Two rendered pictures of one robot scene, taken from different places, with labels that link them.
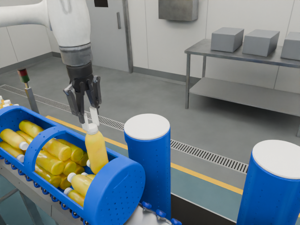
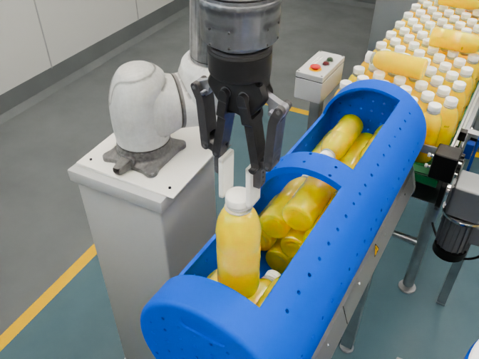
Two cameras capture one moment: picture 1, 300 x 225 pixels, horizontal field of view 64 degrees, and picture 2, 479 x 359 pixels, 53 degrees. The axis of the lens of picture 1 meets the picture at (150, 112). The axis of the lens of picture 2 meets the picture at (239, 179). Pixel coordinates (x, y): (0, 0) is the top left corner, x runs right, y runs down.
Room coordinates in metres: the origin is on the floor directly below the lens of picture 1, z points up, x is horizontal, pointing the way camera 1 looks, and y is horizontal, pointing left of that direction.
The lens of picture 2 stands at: (0.64, -0.31, 1.83)
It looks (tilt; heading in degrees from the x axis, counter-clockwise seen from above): 39 degrees down; 83
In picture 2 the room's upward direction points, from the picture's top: straight up
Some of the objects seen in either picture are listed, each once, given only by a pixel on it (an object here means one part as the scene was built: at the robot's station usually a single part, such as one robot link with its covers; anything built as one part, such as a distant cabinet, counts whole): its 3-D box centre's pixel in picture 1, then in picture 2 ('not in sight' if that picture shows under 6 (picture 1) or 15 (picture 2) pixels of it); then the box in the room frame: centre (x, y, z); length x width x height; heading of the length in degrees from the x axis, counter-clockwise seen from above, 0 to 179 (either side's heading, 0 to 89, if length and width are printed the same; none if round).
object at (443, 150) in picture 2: not in sight; (443, 164); (1.41, 0.77, 0.95); 0.10 x 0.07 x 0.10; 142
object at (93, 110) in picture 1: (94, 116); (253, 184); (0.73, 0.19, 1.41); 0.03 x 0.01 x 0.07; 51
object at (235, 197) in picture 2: (91, 127); (238, 198); (0.71, 0.21, 1.38); 0.04 x 0.04 x 0.02
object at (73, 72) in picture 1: (81, 76); (239, 77); (0.71, 0.21, 1.57); 0.08 x 0.07 x 0.09; 141
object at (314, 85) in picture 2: not in sight; (319, 75); (1.13, 1.20, 1.05); 0.20 x 0.10 x 0.10; 52
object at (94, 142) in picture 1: (96, 150); (238, 246); (0.71, 0.21, 1.28); 0.07 x 0.07 x 0.19
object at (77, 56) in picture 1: (76, 53); (239, 16); (0.71, 0.21, 1.64); 0.09 x 0.09 x 0.06
